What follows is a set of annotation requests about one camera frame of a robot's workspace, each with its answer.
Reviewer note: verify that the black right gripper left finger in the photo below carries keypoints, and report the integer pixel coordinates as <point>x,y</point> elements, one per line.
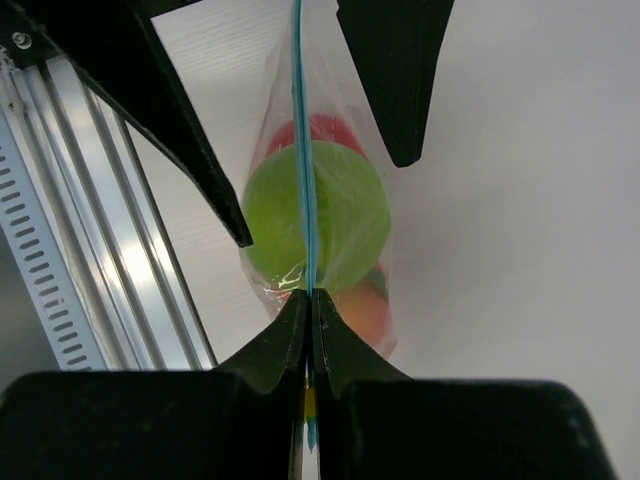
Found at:
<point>240,420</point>

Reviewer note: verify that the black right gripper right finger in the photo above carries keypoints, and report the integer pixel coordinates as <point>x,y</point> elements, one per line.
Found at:
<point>375,422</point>

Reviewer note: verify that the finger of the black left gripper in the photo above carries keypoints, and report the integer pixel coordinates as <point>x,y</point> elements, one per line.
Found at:
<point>115,49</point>
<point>395,47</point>

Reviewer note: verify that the red fake apple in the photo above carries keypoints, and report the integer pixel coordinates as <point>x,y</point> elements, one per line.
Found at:
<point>323,127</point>

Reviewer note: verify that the orange fake peach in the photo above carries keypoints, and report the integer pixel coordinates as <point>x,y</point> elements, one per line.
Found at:
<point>364,309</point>

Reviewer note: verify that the green fake apple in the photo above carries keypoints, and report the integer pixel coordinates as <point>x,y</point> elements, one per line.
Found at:
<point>353,218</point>

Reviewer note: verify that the clear zip top bag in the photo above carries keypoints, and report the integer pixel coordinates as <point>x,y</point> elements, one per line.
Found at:
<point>315,198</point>

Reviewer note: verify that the aluminium mounting rail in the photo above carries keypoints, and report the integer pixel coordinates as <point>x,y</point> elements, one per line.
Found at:
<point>81,158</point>

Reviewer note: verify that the white slotted cable duct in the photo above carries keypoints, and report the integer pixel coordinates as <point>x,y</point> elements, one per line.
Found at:
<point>40,262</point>

